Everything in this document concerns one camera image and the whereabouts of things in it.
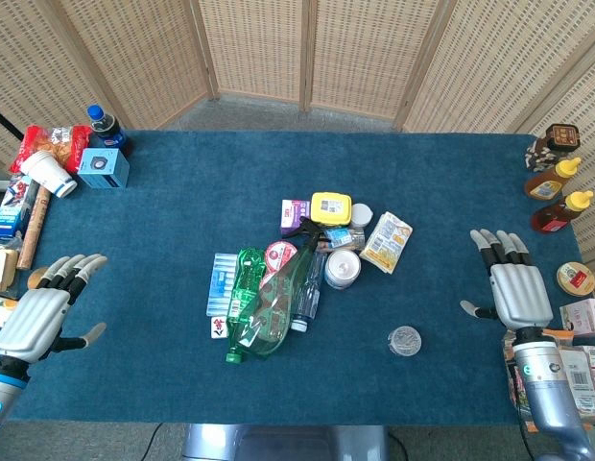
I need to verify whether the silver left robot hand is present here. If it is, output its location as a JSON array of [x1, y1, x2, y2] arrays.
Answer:
[[0, 254, 108, 375]]

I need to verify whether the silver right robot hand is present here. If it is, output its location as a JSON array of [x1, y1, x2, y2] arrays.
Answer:
[[460, 229, 554, 332]]

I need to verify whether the clear green glass bottle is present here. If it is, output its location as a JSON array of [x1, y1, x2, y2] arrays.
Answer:
[[232, 216, 335, 359]]

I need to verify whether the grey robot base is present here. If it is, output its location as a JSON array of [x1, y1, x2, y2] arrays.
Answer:
[[180, 423, 391, 461]]

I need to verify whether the yellow-capped honey bottle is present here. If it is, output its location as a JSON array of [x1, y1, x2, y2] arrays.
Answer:
[[531, 189, 595, 235], [523, 157, 583, 201]]

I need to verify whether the small blue-labelled bottle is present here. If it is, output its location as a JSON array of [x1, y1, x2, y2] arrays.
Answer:
[[322, 227, 367, 252]]

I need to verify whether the blue-capped cola bottle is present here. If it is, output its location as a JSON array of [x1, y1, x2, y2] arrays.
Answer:
[[86, 104, 131, 151]]

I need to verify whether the clear plastic water bottle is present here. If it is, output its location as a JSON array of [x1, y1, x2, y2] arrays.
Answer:
[[289, 250, 328, 334]]

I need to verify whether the green plastic soda bottle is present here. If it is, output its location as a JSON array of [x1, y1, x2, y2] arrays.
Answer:
[[225, 247, 271, 364]]

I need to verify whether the orange juice carton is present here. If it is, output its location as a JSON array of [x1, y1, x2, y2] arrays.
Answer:
[[0, 294, 21, 328]]

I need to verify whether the gold red round tin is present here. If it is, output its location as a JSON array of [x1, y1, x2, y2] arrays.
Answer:
[[556, 260, 595, 297]]

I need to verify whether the wrapped bread pack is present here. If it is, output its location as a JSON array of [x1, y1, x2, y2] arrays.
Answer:
[[0, 243, 21, 294]]

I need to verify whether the pink white box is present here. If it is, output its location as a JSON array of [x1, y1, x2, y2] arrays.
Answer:
[[559, 298, 595, 336]]

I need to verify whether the brown cardboard tube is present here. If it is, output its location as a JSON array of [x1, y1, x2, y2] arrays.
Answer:
[[15, 186, 52, 272]]

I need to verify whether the white barcode snack packet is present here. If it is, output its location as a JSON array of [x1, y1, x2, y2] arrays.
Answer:
[[559, 346, 595, 425]]

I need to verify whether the blue toothpaste box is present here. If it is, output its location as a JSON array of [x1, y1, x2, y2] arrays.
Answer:
[[0, 173, 40, 239]]

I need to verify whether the small clear round lid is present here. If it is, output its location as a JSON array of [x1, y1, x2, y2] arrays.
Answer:
[[387, 325, 422, 358]]

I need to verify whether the yellow snack packet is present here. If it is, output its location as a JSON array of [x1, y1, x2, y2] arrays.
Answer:
[[358, 210, 415, 276]]

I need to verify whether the white paper cup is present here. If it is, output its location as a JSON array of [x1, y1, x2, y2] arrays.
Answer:
[[19, 149, 79, 200]]

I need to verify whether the dark jar brown lid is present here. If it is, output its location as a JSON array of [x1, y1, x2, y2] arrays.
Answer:
[[524, 122, 583, 173]]

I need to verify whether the light blue cardboard box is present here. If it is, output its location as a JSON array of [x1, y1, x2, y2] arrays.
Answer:
[[77, 147, 131, 190]]

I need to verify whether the blue felt table cloth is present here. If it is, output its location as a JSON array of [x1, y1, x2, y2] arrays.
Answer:
[[7, 128, 586, 427]]

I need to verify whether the white round jar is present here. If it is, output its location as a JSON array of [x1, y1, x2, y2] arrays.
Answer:
[[349, 203, 374, 231]]

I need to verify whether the silver tin can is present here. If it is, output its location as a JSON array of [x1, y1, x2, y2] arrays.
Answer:
[[323, 249, 363, 291]]

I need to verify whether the red snack bag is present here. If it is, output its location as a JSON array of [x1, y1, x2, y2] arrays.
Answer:
[[9, 124, 94, 176]]

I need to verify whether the black pole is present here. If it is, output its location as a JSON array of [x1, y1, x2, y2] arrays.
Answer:
[[0, 104, 26, 141]]

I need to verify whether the wicker folding screen panel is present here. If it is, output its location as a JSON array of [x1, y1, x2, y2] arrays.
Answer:
[[196, 0, 312, 112], [50, 0, 220, 132], [515, 41, 595, 270], [0, 0, 122, 170], [394, 0, 595, 136], [300, 0, 460, 132]]

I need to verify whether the yellow lidded box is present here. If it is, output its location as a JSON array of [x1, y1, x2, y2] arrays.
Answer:
[[309, 191, 353, 228]]

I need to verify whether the purple white small box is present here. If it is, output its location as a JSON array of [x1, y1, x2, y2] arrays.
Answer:
[[279, 198, 313, 237]]

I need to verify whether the red white sealed cup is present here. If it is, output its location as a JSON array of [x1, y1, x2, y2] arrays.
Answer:
[[264, 240, 299, 276]]

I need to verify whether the black floor cable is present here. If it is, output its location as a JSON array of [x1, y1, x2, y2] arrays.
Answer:
[[387, 425, 410, 461], [142, 422, 165, 461]]

